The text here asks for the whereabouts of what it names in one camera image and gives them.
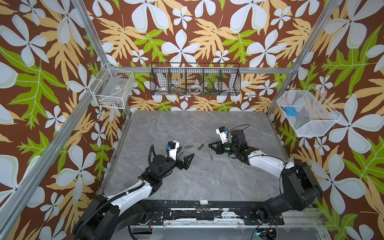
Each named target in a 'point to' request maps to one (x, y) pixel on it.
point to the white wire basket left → (111, 87)
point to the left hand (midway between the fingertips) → (186, 149)
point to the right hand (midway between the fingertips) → (208, 145)
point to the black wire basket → (195, 79)
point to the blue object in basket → (291, 111)
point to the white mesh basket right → (310, 114)
